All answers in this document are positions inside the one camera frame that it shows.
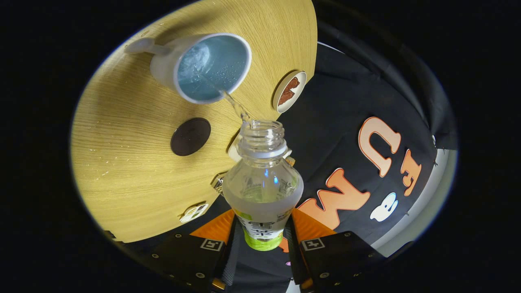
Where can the white divided dish with beans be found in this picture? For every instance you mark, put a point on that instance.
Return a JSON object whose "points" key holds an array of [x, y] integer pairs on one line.
{"points": [[194, 213]]}

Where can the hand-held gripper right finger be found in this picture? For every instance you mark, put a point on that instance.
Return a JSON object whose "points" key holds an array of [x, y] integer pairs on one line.
{"points": [[342, 256]]}

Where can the toasted bread slice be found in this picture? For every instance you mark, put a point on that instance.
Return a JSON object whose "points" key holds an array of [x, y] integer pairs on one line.
{"points": [[290, 161]]}

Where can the cream toaster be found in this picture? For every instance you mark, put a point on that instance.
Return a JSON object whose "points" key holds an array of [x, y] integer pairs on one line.
{"points": [[233, 152]]}

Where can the wooden table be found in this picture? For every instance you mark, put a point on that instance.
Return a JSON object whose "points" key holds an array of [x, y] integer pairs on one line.
{"points": [[122, 162]]}

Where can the brown meat piece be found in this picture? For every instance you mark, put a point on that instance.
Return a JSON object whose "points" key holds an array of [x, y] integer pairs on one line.
{"points": [[294, 84], [285, 97]]}

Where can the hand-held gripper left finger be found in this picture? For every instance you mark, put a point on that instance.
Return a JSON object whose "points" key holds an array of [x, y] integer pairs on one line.
{"points": [[191, 256]]}

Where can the beige oval plate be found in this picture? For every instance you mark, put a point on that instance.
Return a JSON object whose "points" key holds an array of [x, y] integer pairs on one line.
{"points": [[281, 106]]}

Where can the clear juice bottle green label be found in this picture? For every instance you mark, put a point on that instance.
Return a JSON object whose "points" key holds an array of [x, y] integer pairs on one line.
{"points": [[262, 211]]}

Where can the dark round coaster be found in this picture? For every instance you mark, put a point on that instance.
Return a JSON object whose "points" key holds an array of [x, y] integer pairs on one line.
{"points": [[190, 137]]}

